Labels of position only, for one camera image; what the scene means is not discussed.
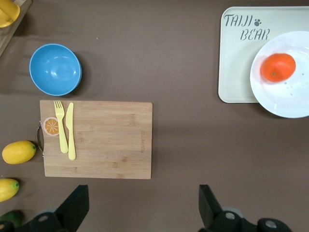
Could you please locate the yellow plastic knife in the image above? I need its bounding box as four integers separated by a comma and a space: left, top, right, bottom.
65, 102, 77, 161

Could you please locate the blue bowl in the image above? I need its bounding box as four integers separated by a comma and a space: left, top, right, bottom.
29, 43, 83, 97

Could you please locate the wooden cup rack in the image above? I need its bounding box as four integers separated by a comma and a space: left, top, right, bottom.
0, 0, 33, 58

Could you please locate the metal cutting board handle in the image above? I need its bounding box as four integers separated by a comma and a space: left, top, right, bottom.
36, 120, 44, 158

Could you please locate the bamboo cutting board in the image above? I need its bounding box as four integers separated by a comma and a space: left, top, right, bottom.
39, 100, 154, 180

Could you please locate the yellow mug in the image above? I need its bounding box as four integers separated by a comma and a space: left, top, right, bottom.
0, 0, 20, 29

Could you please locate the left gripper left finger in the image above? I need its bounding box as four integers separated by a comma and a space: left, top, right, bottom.
0, 185, 89, 232

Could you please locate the white round plate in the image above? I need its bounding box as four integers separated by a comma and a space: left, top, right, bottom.
250, 30, 309, 119

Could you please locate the cream bear print tray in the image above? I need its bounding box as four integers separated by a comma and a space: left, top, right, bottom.
218, 6, 309, 104

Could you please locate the toy orange slice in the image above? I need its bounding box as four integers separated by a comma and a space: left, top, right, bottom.
42, 116, 60, 137

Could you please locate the yellow lemon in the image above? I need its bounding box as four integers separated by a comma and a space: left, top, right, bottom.
1, 140, 37, 165
0, 178, 20, 203

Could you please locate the green avocado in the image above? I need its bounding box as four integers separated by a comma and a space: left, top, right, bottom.
0, 209, 24, 230

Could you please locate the orange fruit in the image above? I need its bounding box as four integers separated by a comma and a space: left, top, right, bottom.
260, 53, 296, 84

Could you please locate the yellow plastic fork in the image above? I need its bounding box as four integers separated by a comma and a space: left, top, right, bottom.
53, 100, 69, 154

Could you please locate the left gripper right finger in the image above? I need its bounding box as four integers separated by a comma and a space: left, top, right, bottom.
199, 184, 292, 232

